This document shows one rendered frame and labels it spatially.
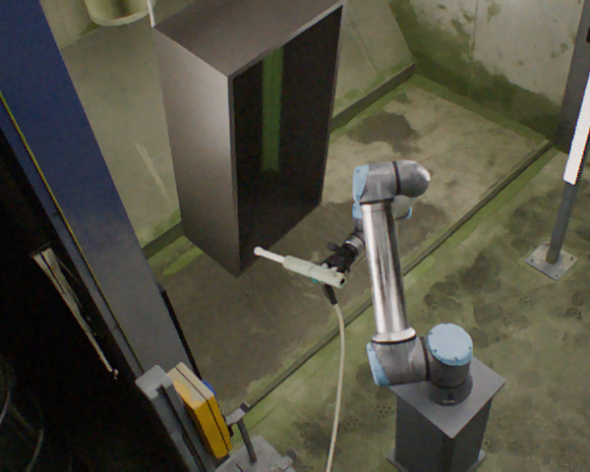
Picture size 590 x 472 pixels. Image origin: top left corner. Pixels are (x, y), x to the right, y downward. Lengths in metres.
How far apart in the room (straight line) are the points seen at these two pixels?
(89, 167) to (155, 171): 2.14
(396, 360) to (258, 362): 1.18
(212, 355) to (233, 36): 1.67
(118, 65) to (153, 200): 0.75
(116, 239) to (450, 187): 2.57
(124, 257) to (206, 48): 0.76
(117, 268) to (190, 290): 1.79
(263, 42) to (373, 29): 2.42
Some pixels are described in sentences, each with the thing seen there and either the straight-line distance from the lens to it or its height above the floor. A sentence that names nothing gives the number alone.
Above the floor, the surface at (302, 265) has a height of 0.71.
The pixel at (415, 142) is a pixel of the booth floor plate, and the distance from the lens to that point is 4.26.
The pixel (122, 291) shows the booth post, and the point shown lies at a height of 1.39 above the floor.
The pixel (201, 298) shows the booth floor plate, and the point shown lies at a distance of 3.54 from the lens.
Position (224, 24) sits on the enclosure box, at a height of 1.67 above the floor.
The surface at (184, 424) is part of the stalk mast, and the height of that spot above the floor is 1.48.
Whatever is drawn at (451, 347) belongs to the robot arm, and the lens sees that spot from 2.22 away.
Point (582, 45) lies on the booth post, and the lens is 3.94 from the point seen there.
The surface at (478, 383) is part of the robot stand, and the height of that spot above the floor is 0.64.
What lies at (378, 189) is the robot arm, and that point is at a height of 1.29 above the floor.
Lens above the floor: 2.76
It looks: 47 degrees down
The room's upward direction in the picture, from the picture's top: 9 degrees counter-clockwise
